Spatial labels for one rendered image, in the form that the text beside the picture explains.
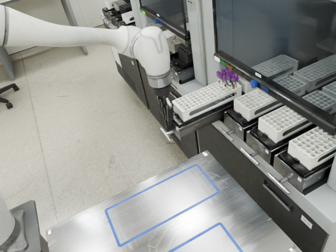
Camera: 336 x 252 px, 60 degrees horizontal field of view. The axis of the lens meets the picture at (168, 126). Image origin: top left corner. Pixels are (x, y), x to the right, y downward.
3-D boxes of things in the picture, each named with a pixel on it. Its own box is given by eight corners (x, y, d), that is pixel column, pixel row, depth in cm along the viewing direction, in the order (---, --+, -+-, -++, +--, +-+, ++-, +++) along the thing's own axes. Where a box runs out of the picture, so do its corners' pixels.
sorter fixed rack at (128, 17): (157, 10, 234) (155, 3, 230) (162, 14, 226) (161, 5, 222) (123, 22, 226) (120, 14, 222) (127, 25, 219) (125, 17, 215)
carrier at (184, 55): (192, 63, 156) (190, 53, 152) (188, 65, 156) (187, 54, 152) (181, 56, 165) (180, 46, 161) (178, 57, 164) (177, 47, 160)
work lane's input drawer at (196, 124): (283, 73, 151) (285, 57, 145) (304, 84, 141) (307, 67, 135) (158, 128, 133) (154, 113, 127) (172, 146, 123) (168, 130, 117)
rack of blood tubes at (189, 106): (229, 88, 137) (228, 76, 133) (242, 97, 129) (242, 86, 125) (173, 112, 129) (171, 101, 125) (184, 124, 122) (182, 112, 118)
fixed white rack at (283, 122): (315, 101, 120) (318, 89, 116) (336, 114, 112) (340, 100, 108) (256, 130, 112) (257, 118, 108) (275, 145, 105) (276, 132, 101)
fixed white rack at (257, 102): (287, 86, 131) (289, 74, 127) (305, 96, 123) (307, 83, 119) (233, 111, 123) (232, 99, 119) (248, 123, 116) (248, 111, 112)
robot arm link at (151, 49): (177, 69, 106) (159, 57, 115) (171, 27, 96) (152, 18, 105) (152, 80, 102) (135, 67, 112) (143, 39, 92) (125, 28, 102)
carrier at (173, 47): (178, 53, 167) (177, 44, 163) (175, 55, 167) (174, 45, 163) (169, 47, 176) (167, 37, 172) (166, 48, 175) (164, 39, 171)
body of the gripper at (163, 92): (174, 84, 109) (177, 104, 115) (164, 75, 115) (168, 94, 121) (156, 91, 107) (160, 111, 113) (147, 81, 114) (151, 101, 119)
